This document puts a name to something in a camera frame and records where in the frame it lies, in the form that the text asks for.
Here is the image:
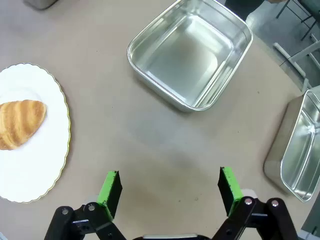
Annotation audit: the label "golden brown croissant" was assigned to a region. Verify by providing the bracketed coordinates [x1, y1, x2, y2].
[0, 99, 48, 151]

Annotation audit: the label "rectangular steel container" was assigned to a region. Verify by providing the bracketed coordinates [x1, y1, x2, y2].
[263, 88, 320, 203]
[126, 0, 254, 113]

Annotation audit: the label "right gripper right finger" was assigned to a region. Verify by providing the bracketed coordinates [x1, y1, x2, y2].
[211, 166, 298, 240]

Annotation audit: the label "white scalloped plate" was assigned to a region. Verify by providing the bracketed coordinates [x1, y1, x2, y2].
[0, 62, 72, 204]

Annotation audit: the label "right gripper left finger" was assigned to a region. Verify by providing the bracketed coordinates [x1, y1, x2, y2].
[44, 170, 126, 240]

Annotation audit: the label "black trousers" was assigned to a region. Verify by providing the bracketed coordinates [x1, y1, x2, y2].
[223, 0, 266, 14]

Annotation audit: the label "black metal chair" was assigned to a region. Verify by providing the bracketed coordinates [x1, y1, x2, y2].
[276, 0, 320, 41]

